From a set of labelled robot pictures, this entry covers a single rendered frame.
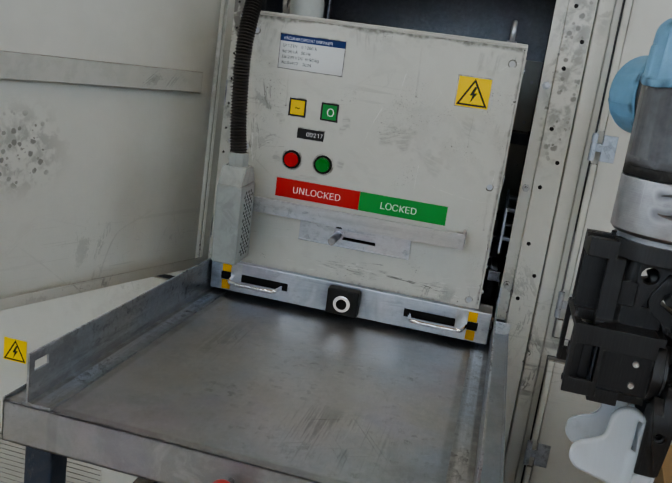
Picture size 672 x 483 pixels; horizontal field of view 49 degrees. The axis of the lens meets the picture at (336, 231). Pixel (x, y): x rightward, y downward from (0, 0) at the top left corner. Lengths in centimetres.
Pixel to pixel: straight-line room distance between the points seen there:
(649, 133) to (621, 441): 22
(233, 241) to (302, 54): 35
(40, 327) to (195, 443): 94
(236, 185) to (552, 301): 64
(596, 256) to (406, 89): 80
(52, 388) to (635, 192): 77
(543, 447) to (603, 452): 97
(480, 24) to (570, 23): 81
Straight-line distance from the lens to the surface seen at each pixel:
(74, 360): 108
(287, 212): 134
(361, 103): 132
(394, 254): 135
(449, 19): 223
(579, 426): 64
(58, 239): 135
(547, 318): 149
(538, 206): 144
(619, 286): 56
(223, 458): 91
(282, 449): 94
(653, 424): 57
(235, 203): 129
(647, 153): 54
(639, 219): 54
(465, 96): 129
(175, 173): 151
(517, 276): 147
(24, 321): 184
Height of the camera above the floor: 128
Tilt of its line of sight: 12 degrees down
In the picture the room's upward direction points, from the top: 8 degrees clockwise
